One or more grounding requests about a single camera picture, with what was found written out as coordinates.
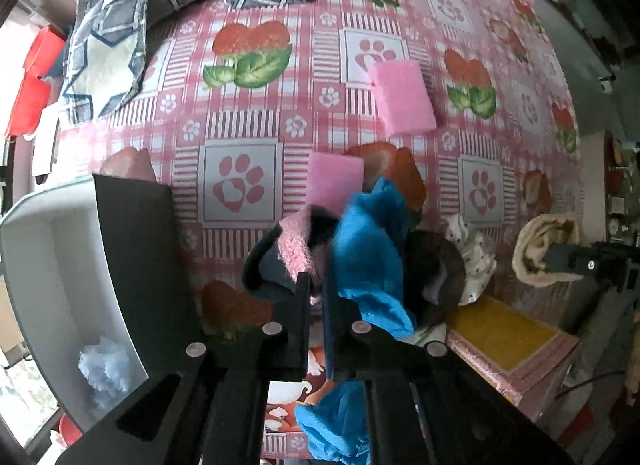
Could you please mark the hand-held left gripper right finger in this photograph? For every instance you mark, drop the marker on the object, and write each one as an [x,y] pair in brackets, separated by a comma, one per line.
[328,330]

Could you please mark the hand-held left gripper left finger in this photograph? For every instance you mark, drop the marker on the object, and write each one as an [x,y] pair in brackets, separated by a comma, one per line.
[301,305]

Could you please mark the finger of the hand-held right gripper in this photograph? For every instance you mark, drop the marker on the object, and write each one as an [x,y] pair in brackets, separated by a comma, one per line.
[562,261]

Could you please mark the blue fleece cloth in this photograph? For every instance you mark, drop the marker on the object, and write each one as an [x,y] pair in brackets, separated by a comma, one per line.
[367,250]
[330,425]

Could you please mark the pink sponge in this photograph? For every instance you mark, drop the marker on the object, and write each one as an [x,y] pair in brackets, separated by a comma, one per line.
[402,97]
[332,182]

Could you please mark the grey storage bin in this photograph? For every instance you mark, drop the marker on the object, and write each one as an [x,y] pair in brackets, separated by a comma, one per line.
[50,270]

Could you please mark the beige rolled towel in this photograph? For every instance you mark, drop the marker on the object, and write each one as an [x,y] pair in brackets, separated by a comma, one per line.
[537,245]

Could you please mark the pink grey sock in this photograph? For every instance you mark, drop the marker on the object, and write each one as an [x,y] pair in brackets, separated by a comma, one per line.
[295,245]

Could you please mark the white dotted cloth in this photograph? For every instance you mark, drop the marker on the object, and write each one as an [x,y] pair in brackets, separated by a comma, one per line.
[475,255]

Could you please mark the cluttered shelf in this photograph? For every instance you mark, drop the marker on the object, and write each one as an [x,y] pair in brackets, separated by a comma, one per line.
[620,185]

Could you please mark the pink patterned box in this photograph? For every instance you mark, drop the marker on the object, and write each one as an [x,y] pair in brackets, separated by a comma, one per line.
[500,340]

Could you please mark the dark brown sock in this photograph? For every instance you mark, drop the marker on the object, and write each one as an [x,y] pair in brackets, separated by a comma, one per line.
[435,265]

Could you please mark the pink strawberry tablecloth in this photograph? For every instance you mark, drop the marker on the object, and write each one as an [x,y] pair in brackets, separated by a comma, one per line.
[240,110]

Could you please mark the light blue fluffy cloth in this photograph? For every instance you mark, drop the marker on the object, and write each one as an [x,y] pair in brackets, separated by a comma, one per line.
[102,367]

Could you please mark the white flat packet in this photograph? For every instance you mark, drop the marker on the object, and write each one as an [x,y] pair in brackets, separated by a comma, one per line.
[46,142]

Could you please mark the grey white patterned pillow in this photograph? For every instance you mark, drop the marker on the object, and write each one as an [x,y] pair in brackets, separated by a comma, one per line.
[100,55]

